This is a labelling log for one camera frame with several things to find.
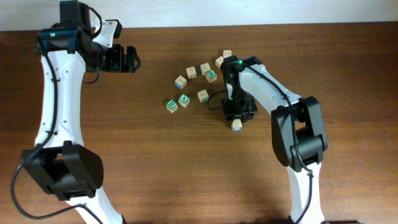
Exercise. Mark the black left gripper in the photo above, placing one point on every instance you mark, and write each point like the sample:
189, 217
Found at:
119, 66

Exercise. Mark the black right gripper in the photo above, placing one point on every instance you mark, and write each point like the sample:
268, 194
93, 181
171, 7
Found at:
246, 115

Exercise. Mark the wooden block blue L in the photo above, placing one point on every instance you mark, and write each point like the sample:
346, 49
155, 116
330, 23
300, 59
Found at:
236, 125

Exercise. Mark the wooden block green N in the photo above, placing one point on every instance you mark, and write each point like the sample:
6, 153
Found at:
203, 96

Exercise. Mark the wooden block green V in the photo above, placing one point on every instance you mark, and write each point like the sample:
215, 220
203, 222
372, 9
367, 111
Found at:
184, 100

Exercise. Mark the wooden block green R edge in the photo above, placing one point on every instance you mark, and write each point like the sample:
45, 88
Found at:
172, 106

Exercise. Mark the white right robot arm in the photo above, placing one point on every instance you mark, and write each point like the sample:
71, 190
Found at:
297, 129

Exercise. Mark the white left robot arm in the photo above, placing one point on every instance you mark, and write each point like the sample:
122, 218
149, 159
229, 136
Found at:
60, 163

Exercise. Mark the wooden block red Q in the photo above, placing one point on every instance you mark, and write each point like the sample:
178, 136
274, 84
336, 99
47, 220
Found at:
219, 61

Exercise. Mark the wooden block blue side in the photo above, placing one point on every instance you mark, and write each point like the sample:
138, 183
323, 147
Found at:
180, 82

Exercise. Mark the wooden block red 9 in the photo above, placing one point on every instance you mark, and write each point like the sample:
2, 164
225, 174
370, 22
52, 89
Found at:
227, 53

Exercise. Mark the wooden block green side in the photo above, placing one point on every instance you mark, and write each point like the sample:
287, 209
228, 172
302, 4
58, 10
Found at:
191, 72

